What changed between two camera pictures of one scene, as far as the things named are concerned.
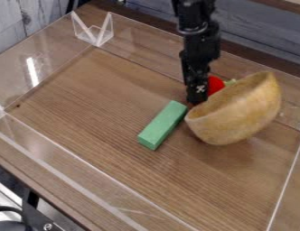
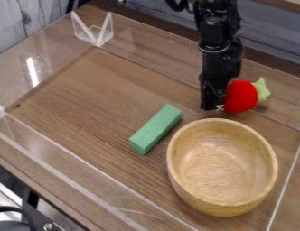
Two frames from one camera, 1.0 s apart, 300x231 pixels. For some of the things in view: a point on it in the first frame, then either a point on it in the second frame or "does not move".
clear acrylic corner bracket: (95, 35) does not move
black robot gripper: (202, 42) to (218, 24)
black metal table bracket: (34, 219) does not move
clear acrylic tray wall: (92, 113) does not move
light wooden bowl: (238, 114) to (222, 166)
